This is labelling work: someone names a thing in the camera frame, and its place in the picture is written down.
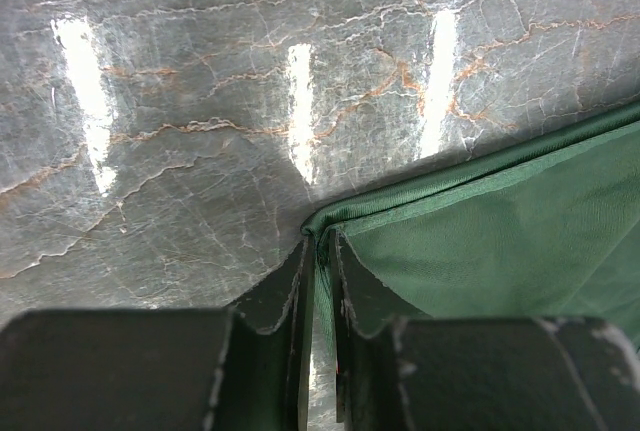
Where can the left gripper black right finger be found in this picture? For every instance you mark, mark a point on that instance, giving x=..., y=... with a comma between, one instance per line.
x=398, y=368

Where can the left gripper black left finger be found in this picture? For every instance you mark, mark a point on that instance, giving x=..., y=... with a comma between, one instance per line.
x=244, y=366

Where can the dark green cloth napkin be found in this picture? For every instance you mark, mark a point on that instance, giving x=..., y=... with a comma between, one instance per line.
x=547, y=227

